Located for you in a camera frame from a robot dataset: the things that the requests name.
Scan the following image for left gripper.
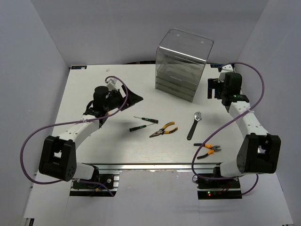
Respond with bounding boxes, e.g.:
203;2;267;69
104;85;143;112

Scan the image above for black handle adjustable wrench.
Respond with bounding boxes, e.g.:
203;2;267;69
187;112;202;140

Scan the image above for clear plastic drawer organizer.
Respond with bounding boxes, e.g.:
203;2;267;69
155;28;214;102

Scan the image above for yellow long nose pliers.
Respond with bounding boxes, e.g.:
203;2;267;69
149;121;178;138

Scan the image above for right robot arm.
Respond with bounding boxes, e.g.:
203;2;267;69
207;72;281;188

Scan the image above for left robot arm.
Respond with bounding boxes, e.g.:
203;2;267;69
39;86;143;188

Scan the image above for blue label sticker right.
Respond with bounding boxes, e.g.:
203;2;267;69
210;64;222;68

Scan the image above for blue label sticker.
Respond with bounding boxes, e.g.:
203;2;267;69
71;65;87;70
210;64;222;68

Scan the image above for green black screwdriver lower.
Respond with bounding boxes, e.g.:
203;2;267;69
129;124;153;132

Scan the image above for green black screwdriver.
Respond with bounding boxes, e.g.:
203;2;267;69
129;124;153;132
134;116;158;124

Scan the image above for green black screwdriver upper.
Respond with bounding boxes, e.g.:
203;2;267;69
134;116;158;124

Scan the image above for blue label sticker left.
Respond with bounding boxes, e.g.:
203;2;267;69
71;65;87;70

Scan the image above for orange black cutting pliers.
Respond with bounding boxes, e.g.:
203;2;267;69
193;142;222;159

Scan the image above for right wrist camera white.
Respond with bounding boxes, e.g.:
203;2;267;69
218;64;235;73

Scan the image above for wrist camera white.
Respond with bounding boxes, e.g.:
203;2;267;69
218;64;235;73
106;78;118;91

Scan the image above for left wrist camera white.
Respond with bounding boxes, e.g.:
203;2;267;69
106;78;118;91

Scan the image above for aluminium table front rail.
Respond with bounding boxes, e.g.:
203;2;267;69
82;162;224;172

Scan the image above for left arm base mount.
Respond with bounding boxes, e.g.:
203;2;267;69
70;173;119;197

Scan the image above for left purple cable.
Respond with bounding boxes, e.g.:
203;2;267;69
20;75;129;197

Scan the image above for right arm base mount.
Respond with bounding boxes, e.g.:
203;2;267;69
192;176;242;200

